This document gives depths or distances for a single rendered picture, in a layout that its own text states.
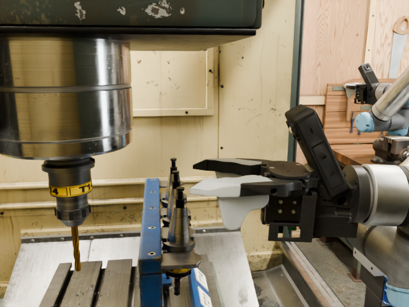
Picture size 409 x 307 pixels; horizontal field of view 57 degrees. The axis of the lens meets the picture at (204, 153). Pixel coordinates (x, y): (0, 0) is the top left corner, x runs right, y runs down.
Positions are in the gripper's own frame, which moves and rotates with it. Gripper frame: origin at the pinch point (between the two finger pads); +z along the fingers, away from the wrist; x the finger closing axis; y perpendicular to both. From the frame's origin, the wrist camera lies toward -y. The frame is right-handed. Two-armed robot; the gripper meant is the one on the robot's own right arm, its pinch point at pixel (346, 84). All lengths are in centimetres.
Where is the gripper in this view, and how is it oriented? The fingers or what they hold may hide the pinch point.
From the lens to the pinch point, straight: 183.4
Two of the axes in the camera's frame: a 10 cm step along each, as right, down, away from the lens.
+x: 9.3, -2.1, 3.1
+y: 1.3, 9.5, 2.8
